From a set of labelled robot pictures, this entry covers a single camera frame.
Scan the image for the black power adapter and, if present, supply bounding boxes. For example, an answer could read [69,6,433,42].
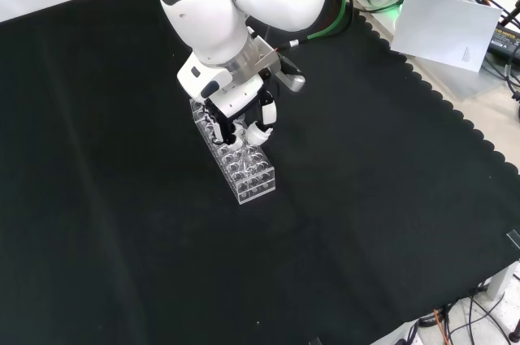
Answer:
[486,24,520,63]

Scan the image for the pale paper board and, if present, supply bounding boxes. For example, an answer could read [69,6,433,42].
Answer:
[390,0,504,75]

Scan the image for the white table leg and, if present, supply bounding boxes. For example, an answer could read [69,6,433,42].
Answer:
[484,265,520,302]

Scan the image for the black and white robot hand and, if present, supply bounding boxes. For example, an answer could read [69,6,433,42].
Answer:
[176,54,280,149]

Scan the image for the clear test tube rack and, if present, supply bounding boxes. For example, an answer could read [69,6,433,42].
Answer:
[188,97,277,205]

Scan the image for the black cloth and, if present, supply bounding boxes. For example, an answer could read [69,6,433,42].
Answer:
[0,0,520,345]

